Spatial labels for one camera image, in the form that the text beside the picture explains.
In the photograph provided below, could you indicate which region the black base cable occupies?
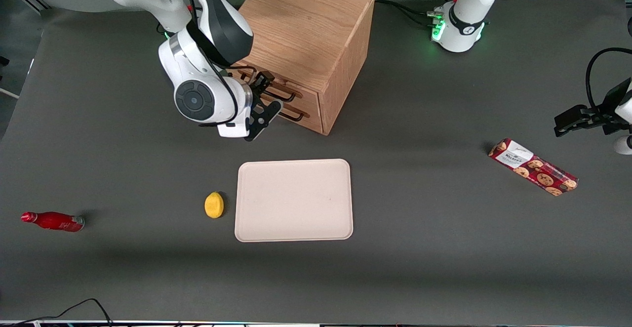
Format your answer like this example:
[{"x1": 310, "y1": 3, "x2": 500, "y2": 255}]
[
  {"x1": 395, "y1": 4, "x2": 436, "y2": 28},
  {"x1": 374, "y1": 0, "x2": 438, "y2": 18}
]

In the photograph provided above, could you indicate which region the black metal drawer handle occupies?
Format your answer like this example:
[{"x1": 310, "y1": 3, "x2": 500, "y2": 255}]
[
  {"x1": 269, "y1": 101, "x2": 305, "y2": 123},
  {"x1": 237, "y1": 67, "x2": 298, "y2": 103}
]

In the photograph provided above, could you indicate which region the wooden drawer cabinet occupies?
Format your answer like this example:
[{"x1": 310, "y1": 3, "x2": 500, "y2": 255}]
[{"x1": 232, "y1": 0, "x2": 376, "y2": 136}]

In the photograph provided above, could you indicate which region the wooden drawer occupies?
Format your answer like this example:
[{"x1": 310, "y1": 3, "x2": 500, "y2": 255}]
[
  {"x1": 267, "y1": 95, "x2": 324, "y2": 135},
  {"x1": 232, "y1": 63, "x2": 323, "y2": 114}
]

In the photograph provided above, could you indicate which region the red cookie box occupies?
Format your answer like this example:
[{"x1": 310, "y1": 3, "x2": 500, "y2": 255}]
[{"x1": 488, "y1": 138, "x2": 579, "y2": 197}]

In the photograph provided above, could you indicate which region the beige rectangular tray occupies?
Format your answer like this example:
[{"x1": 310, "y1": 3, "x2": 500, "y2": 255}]
[{"x1": 235, "y1": 159, "x2": 354, "y2": 243}]

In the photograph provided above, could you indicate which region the thin black table cable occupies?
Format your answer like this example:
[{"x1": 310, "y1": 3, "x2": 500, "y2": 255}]
[{"x1": 0, "y1": 298, "x2": 114, "y2": 327}]

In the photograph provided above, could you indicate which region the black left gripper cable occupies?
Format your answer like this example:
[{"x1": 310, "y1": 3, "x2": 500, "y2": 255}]
[{"x1": 585, "y1": 47, "x2": 632, "y2": 115}]

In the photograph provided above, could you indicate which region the red bottle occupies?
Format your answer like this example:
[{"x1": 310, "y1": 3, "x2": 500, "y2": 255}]
[{"x1": 21, "y1": 211, "x2": 85, "y2": 233}]

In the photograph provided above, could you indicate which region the yellow lemon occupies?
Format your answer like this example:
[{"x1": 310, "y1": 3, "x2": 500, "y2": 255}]
[{"x1": 204, "y1": 192, "x2": 225, "y2": 219}]

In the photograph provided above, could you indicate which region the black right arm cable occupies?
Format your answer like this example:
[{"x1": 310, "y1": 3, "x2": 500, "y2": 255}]
[{"x1": 173, "y1": 0, "x2": 239, "y2": 127}]

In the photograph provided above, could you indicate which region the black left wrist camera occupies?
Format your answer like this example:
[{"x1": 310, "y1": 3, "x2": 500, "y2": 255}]
[{"x1": 599, "y1": 90, "x2": 624, "y2": 121}]

